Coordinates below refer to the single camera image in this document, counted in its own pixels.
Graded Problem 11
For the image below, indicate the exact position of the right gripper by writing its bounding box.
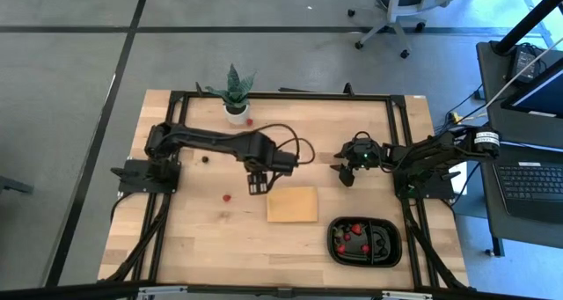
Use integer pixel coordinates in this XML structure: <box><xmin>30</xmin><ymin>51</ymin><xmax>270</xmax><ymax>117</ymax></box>
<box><xmin>330</xmin><ymin>135</ymin><xmax>383</xmax><ymax>187</ymax></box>

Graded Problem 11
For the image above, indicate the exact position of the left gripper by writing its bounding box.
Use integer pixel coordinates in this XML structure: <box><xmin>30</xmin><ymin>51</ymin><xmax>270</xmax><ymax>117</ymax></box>
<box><xmin>244</xmin><ymin>150</ymin><xmax>299</xmax><ymax>196</ymax></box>

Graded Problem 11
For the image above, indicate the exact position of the yellow cloth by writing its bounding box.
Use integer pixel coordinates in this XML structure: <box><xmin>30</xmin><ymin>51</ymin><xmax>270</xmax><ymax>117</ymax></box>
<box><xmin>266</xmin><ymin>186</ymin><xmax>319</xmax><ymax>224</ymax></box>

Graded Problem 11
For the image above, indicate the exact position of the snake plant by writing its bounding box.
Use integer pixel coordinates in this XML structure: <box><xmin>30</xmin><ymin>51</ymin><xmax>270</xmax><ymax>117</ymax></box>
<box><xmin>204</xmin><ymin>62</ymin><xmax>258</xmax><ymax>126</ymax></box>

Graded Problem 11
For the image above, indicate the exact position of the black divided tupperware container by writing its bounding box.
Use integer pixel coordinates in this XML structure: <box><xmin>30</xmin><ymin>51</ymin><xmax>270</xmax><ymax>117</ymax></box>
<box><xmin>326</xmin><ymin>216</ymin><xmax>404</xmax><ymax>269</ymax></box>

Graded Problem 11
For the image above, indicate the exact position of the white box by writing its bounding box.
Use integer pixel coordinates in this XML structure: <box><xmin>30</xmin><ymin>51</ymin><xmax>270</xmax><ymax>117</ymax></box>
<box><xmin>452</xmin><ymin>172</ymin><xmax>468</xmax><ymax>196</ymax></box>

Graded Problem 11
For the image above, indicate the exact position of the dark grey side desk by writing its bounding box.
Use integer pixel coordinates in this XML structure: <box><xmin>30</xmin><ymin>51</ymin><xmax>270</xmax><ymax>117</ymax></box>
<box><xmin>476</xmin><ymin>40</ymin><xmax>563</xmax><ymax>257</ymax></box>

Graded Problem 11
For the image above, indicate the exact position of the office chair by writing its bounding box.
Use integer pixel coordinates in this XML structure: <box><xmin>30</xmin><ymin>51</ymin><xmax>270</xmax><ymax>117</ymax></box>
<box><xmin>347</xmin><ymin>0</ymin><xmax>454</xmax><ymax>59</ymax></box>

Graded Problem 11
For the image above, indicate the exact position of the black laptop keyboard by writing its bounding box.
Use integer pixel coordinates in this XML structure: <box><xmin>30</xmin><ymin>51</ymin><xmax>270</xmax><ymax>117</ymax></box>
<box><xmin>492</xmin><ymin>161</ymin><xmax>563</xmax><ymax>224</ymax></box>

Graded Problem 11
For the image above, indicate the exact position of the black power brick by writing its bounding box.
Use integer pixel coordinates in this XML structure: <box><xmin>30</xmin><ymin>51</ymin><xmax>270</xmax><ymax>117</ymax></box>
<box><xmin>505</xmin><ymin>43</ymin><xmax>546</xmax><ymax>88</ymax></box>

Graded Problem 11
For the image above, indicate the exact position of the black screen with blue glow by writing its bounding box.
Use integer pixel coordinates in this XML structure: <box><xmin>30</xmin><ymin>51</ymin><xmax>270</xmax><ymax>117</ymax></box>
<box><xmin>501</xmin><ymin>55</ymin><xmax>563</xmax><ymax>119</ymax></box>

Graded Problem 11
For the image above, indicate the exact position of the black rig crossbar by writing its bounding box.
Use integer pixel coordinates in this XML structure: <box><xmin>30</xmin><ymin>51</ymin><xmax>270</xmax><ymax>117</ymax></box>
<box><xmin>0</xmin><ymin>280</ymin><xmax>563</xmax><ymax>300</ymax></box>

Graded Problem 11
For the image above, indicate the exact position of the black pole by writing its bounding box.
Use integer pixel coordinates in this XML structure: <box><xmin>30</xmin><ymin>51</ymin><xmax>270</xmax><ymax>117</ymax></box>
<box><xmin>492</xmin><ymin>0</ymin><xmax>563</xmax><ymax>55</ymax></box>

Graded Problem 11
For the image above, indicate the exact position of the grey furniture leg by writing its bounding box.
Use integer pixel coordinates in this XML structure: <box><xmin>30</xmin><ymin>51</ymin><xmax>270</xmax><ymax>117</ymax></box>
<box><xmin>0</xmin><ymin>175</ymin><xmax>34</xmax><ymax>194</ymax></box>

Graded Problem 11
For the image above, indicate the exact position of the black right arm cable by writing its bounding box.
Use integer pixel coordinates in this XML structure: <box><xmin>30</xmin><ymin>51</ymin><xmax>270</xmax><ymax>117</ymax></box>
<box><xmin>349</xmin><ymin>130</ymin><xmax>377</xmax><ymax>143</ymax></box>

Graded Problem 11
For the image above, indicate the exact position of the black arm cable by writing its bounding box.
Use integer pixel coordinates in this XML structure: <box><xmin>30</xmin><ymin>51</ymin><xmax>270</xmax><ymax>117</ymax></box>
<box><xmin>349</xmin><ymin>130</ymin><xmax>377</xmax><ymax>143</ymax></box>
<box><xmin>245</xmin><ymin>122</ymin><xmax>316</xmax><ymax>191</ymax></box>

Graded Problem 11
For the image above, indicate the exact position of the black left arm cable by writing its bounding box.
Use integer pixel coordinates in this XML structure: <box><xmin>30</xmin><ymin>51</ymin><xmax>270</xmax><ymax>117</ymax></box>
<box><xmin>245</xmin><ymin>122</ymin><xmax>316</xmax><ymax>191</ymax></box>

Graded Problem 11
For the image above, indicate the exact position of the black aluminium table frame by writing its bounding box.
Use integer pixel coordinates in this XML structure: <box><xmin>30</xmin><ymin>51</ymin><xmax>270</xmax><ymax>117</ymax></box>
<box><xmin>103</xmin><ymin>82</ymin><xmax>470</xmax><ymax>292</ymax></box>

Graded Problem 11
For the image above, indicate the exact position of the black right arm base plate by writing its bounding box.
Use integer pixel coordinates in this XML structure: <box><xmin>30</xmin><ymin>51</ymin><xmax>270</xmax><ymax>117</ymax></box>
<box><xmin>392</xmin><ymin>163</ymin><xmax>457</xmax><ymax>201</ymax></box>

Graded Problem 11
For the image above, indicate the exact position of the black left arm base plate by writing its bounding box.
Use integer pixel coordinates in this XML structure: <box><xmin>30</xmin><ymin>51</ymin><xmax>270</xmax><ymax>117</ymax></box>
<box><xmin>109</xmin><ymin>158</ymin><xmax>182</xmax><ymax>194</ymax></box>

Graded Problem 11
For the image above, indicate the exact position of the silver bracket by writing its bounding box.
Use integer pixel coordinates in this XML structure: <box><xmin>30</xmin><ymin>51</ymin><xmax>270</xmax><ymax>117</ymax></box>
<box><xmin>381</xmin><ymin>289</ymin><xmax>435</xmax><ymax>300</ymax></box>
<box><xmin>136</xmin><ymin>285</ymin><xmax>188</xmax><ymax>300</ymax></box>

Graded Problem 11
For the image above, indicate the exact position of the black floor cable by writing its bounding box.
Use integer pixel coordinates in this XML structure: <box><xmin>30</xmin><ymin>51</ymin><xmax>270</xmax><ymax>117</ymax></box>
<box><xmin>433</xmin><ymin>84</ymin><xmax>485</xmax><ymax>138</ymax></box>

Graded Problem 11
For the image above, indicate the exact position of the white cable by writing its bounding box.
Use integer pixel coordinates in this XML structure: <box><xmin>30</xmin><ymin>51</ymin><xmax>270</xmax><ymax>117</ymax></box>
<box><xmin>481</xmin><ymin>35</ymin><xmax>563</xmax><ymax>114</ymax></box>

